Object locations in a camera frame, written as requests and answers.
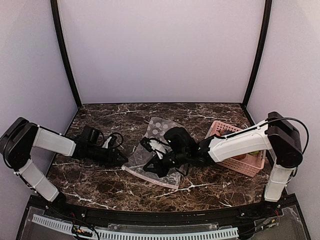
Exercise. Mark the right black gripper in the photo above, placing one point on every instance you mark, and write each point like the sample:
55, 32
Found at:
162, 164

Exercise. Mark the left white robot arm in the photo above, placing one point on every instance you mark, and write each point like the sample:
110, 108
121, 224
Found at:
24, 138

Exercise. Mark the right black frame post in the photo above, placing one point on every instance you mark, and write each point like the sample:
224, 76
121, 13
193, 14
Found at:
259, 52

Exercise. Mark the black frame post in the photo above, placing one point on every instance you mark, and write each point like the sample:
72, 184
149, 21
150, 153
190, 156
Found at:
259, 52
64, 53

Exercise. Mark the purple toy eggplant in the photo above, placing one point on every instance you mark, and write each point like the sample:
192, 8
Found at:
223, 132

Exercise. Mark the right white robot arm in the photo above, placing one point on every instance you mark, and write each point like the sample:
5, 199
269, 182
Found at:
276, 133

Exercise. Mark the pink plastic basket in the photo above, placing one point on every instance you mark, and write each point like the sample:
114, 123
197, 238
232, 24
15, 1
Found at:
249, 164

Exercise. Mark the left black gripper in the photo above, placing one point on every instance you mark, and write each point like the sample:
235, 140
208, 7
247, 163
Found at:
113, 157

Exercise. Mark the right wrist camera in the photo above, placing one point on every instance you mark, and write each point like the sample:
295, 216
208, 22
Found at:
154, 145

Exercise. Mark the black front table rail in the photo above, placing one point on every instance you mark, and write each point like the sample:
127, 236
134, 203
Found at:
240, 216

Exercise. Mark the green toy guava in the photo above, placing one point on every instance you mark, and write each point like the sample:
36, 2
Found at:
254, 153

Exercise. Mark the left black frame post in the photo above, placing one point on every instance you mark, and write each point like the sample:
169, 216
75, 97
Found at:
64, 53

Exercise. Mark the brown toy potato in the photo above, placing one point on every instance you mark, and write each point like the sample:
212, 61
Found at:
240, 157

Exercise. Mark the white slotted cable duct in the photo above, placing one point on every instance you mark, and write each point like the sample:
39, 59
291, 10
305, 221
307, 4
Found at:
138, 232

